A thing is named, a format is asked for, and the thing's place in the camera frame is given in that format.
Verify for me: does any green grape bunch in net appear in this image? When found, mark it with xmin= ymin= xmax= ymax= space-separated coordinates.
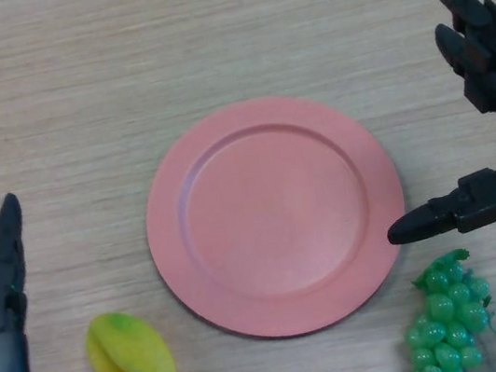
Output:
xmin=390 ymin=242 xmax=496 ymax=372

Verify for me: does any pink round plate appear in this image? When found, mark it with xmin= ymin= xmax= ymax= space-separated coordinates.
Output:
xmin=128 ymin=77 xmax=424 ymax=359

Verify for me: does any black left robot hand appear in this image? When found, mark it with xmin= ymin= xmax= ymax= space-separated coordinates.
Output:
xmin=0 ymin=171 xmax=181 ymax=372

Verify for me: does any yellow starfruit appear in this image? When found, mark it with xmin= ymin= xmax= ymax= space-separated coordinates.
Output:
xmin=81 ymin=303 xmax=180 ymax=372

